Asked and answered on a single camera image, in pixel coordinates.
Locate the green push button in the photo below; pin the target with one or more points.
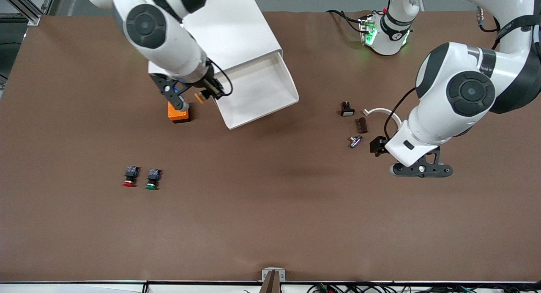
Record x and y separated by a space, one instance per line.
152 179

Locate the brown table cover mat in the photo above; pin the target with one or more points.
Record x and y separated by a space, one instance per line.
270 221

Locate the black white rectangular switch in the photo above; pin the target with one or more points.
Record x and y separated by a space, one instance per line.
347 110

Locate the white curved plastic bracket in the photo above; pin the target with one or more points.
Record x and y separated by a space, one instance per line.
378 110

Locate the brown terminal block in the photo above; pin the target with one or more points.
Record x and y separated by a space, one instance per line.
362 125

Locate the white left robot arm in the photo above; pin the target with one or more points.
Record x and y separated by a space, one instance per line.
469 92

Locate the red push button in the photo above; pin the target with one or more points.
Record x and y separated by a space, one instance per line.
130 176

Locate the orange button enclosure box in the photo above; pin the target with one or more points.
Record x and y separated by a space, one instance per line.
181 116

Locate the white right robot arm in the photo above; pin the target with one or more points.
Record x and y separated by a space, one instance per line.
146 24

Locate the white drawer cabinet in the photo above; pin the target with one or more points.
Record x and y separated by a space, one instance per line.
245 31

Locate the grey metal edge bracket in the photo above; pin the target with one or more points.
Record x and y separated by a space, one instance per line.
268 274

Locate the yellow push button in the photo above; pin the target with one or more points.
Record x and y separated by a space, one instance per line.
200 97

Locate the aluminium frame profile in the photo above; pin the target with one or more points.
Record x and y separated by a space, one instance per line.
25 7

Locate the white plastic drawer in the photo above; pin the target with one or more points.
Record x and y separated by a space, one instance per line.
258 90

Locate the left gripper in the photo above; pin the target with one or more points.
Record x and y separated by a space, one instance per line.
378 145

